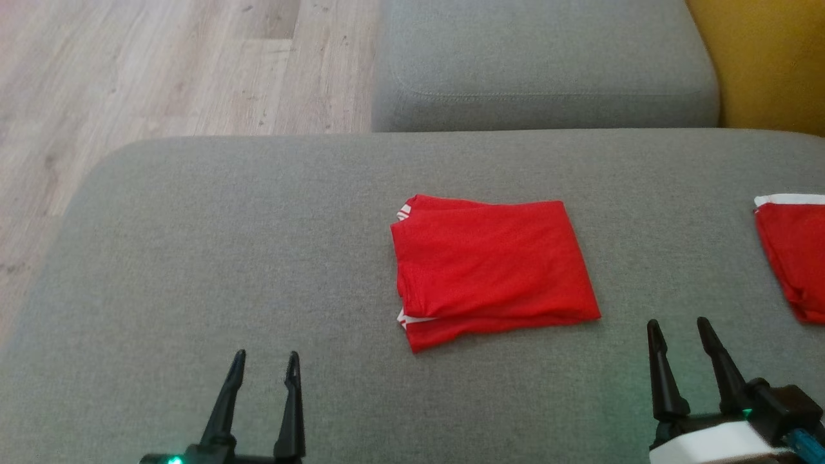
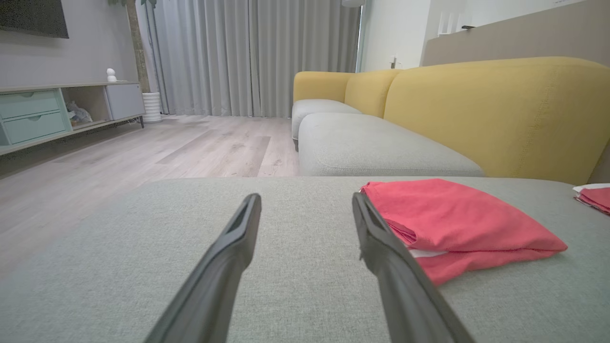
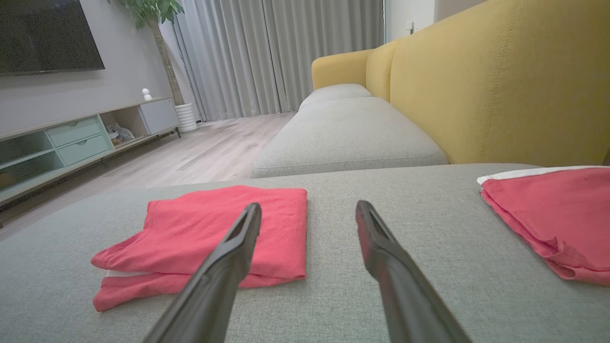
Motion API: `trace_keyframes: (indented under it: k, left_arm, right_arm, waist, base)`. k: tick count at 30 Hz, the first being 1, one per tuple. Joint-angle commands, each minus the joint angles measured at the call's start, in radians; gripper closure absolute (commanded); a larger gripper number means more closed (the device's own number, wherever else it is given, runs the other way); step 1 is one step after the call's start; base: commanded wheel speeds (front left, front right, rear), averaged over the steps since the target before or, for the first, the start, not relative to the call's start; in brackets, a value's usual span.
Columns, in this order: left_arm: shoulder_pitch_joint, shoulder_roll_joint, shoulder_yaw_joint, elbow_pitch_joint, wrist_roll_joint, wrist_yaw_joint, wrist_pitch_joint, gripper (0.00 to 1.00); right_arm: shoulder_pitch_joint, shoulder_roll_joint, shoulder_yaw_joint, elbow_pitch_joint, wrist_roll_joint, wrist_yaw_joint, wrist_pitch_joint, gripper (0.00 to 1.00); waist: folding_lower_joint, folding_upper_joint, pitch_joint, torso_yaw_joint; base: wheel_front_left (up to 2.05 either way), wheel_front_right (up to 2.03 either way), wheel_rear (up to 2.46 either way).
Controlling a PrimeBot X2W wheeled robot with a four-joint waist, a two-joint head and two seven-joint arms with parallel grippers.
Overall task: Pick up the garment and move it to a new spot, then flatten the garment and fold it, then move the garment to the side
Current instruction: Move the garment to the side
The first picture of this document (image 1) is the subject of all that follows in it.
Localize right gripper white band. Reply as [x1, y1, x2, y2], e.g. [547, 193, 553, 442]
[646, 316, 797, 464]

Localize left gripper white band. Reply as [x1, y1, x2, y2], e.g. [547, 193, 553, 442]
[139, 350, 306, 464]

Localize red basketball jersey number 23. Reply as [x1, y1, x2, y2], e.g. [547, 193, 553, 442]
[390, 194, 602, 354]

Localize large grey sofa seat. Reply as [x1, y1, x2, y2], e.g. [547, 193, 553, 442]
[0, 128, 825, 464]

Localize red shorts with white band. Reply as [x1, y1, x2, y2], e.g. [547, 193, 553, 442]
[753, 193, 825, 325]

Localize wide yellow sofa backrest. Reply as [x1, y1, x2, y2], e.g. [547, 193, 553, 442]
[684, 0, 825, 137]

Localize grey sofa seat cushion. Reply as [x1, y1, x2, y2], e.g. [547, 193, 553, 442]
[371, 0, 721, 133]

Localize right cable with blue plug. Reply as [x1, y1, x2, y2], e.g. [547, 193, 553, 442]
[783, 427, 825, 464]

